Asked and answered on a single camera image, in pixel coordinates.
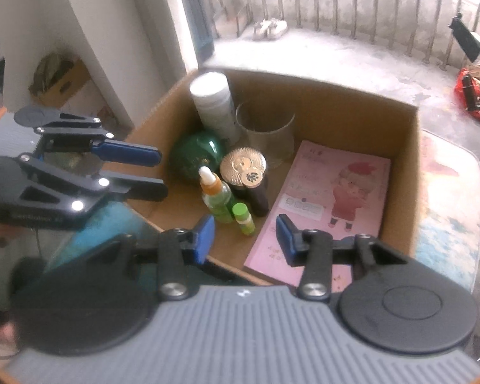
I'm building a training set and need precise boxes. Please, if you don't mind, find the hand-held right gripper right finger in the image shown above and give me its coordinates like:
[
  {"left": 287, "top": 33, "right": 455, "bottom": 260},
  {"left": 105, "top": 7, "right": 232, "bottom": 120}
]
[{"left": 275, "top": 214, "right": 409, "bottom": 301}]

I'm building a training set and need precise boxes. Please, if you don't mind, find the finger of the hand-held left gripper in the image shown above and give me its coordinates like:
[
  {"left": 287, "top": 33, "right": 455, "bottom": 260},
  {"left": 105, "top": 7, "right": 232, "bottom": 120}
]
[
  {"left": 18, "top": 154, "right": 170, "bottom": 214},
  {"left": 32, "top": 116, "right": 163, "bottom": 169}
]

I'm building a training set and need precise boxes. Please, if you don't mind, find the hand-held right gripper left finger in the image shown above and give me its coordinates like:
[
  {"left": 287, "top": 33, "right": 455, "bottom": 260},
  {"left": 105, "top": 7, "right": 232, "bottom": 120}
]
[{"left": 78, "top": 214, "right": 217, "bottom": 301}]

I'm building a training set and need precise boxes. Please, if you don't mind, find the green dropper bottle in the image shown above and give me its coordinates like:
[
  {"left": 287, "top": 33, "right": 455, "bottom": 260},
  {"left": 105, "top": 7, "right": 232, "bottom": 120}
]
[{"left": 199, "top": 167, "right": 236, "bottom": 225}]

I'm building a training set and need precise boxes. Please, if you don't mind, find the small green tube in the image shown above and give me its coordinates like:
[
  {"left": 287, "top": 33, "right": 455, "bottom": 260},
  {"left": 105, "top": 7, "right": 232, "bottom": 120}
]
[{"left": 232, "top": 203, "right": 257, "bottom": 238}]

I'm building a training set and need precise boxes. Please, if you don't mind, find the round green jar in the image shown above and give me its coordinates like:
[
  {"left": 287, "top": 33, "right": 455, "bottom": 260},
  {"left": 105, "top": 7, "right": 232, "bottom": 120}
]
[{"left": 168, "top": 131, "right": 227, "bottom": 182}]

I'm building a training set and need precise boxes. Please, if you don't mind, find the gold lidded black jar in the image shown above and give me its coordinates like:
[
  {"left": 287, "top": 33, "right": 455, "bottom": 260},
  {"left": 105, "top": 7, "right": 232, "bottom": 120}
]
[{"left": 219, "top": 148, "right": 269, "bottom": 201}]

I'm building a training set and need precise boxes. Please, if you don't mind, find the pink cartoon notebook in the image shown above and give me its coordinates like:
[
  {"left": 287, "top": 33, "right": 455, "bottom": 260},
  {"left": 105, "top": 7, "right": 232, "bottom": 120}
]
[{"left": 243, "top": 140, "right": 392, "bottom": 289}]

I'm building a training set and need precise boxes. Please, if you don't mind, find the clear glass cup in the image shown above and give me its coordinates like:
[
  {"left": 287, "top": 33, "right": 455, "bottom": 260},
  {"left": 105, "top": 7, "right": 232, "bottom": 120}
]
[{"left": 235, "top": 102, "right": 297, "bottom": 169}]

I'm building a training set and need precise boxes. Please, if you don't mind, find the white lidded jar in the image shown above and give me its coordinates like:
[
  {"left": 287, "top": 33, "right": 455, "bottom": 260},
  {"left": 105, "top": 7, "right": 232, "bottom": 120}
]
[{"left": 189, "top": 72, "right": 241, "bottom": 147}]

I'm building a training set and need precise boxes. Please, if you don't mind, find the printed cardboard box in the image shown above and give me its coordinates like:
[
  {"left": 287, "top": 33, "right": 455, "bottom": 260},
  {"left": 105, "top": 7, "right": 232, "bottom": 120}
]
[{"left": 100, "top": 66, "right": 420, "bottom": 289}]

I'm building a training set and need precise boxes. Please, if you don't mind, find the small cardboard floor box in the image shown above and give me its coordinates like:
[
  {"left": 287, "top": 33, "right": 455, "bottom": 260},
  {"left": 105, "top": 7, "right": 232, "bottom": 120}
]
[{"left": 30, "top": 53, "right": 91, "bottom": 108}]

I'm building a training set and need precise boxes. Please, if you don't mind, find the dark green bundle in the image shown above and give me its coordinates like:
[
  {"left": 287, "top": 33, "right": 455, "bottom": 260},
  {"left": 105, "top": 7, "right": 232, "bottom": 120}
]
[{"left": 30, "top": 53, "right": 75, "bottom": 89}]

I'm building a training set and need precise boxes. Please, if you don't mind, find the red plastic bag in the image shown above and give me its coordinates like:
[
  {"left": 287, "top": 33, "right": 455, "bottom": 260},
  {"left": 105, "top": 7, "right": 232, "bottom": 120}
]
[{"left": 455, "top": 69, "right": 480, "bottom": 124}]

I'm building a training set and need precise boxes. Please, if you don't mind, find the metal balcony railing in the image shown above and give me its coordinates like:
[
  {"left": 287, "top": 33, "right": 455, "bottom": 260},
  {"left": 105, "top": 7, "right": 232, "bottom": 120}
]
[{"left": 208, "top": 0, "right": 480, "bottom": 67}]

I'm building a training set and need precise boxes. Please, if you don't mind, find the wheelchair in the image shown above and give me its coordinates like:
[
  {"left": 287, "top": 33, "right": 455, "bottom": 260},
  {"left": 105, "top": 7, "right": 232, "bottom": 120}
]
[{"left": 448, "top": 14, "right": 480, "bottom": 172}]

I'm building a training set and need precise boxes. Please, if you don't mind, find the grey door frame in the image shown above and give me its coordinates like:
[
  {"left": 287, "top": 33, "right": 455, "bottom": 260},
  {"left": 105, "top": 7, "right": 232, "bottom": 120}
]
[{"left": 175, "top": 0, "right": 216, "bottom": 61}]

